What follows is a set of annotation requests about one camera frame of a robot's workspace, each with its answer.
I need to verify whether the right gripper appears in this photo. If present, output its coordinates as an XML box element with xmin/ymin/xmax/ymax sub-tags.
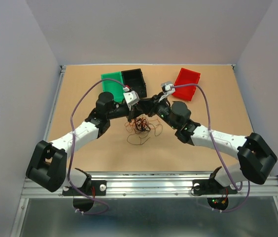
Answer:
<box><xmin>137</xmin><ymin>92</ymin><xmax>178</xmax><ymax>130</ymax></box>

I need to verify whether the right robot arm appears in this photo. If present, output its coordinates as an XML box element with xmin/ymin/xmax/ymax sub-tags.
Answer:
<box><xmin>149</xmin><ymin>95</ymin><xmax>278</xmax><ymax>195</ymax></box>

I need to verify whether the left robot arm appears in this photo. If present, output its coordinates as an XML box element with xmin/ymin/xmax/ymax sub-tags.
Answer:
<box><xmin>26</xmin><ymin>91</ymin><xmax>153</xmax><ymax>195</ymax></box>

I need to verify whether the black plastic bin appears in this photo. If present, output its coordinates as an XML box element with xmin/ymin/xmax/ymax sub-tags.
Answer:
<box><xmin>121</xmin><ymin>69</ymin><xmax>147</xmax><ymax>98</ymax></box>

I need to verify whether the green plastic bin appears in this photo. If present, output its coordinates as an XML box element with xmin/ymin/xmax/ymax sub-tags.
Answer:
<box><xmin>101</xmin><ymin>72</ymin><xmax>124</xmax><ymax>103</ymax></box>

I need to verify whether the red plastic bin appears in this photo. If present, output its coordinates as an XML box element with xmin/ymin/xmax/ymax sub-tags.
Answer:
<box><xmin>173</xmin><ymin>68</ymin><xmax>201</xmax><ymax>101</ymax></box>

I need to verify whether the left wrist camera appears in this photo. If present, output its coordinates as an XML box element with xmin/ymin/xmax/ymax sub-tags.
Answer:
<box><xmin>123</xmin><ymin>86</ymin><xmax>139</xmax><ymax>106</ymax></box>

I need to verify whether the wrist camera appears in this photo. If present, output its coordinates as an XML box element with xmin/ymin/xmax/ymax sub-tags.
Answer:
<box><xmin>158</xmin><ymin>81</ymin><xmax>175</xmax><ymax>102</ymax></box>
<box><xmin>123</xmin><ymin>86</ymin><xmax>139</xmax><ymax>106</ymax></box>

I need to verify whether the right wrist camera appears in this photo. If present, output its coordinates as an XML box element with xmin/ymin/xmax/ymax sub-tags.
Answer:
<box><xmin>158</xmin><ymin>81</ymin><xmax>175</xmax><ymax>102</ymax></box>

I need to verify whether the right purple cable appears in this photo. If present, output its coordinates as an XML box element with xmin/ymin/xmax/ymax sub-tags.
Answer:
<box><xmin>171</xmin><ymin>83</ymin><xmax>250</xmax><ymax>213</ymax></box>

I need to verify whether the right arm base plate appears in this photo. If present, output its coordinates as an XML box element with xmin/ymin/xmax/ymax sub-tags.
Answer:
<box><xmin>190</xmin><ymin>179</ymin><xmax>238</xmax><ymax>197</ymax></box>

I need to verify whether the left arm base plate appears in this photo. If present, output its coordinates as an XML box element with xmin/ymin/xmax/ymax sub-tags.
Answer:
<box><xmin>62</xmin><ymin>180</ymin><xmax>107</xmax><ymax>197</ymax></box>

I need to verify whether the aluminium rail frame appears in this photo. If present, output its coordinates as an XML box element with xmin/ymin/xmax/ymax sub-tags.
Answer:
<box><xmin>10</xmin><ymin>64</ymin><xmax>278</xmax><ymax>237</ymax></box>

